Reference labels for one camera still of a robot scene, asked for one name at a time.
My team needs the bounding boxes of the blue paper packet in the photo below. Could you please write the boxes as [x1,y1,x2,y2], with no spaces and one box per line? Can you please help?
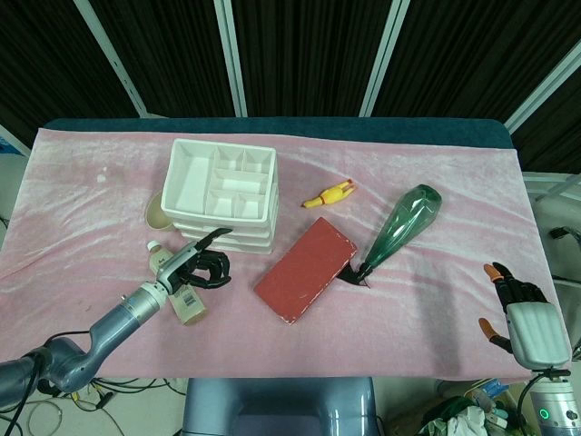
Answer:
[481,380,510,401]

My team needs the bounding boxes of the transparent plastic drawer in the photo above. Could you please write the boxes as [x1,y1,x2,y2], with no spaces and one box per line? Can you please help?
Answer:
[173,220,276,236]

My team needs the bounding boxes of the red rectangular box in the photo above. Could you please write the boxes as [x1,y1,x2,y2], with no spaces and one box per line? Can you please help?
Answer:
[253,216,358,325]

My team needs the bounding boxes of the beige milk tea bottle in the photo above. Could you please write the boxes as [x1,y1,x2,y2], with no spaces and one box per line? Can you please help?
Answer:
[145,240,210,327]

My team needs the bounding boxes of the black pointed bottle nozzle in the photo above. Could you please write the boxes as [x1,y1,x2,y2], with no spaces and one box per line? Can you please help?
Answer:
[338,262,374,290]

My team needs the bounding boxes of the green transparent plastic bottle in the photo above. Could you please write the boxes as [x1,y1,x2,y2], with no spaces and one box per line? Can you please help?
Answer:
[362,183,443,273]

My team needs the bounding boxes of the beige round bowl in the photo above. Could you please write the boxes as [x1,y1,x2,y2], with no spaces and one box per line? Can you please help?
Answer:
[144,191,176,232]

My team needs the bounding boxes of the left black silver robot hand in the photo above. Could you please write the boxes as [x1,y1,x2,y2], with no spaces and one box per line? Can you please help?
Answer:
[153,226,234,297]

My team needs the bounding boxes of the yellow rubber chicken toy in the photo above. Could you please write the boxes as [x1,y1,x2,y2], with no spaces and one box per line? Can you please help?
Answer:
[302,179,356,210]

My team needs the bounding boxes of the white compartment tray stack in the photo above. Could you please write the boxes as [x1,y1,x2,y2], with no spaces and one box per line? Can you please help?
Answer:
[161,138,281,255]

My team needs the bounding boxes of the white frame post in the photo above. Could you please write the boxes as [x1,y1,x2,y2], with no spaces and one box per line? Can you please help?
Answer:
[503,25,581,133]
[212,0,249,117]
[74,0,159,119]
[361,0,412,117]

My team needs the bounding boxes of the blue-grey robot torso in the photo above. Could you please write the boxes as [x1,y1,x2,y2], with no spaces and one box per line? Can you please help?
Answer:
[181,376,380,436]

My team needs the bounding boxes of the pink velvet cloth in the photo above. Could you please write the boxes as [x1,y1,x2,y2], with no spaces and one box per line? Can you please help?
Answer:
[0,126,571,381]

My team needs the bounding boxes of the white crumpled cloth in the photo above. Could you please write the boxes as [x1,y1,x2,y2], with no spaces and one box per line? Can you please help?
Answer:
[446,405,490,436]

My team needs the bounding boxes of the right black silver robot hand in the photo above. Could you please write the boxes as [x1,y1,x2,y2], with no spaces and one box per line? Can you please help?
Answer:
[478,262,572,370]

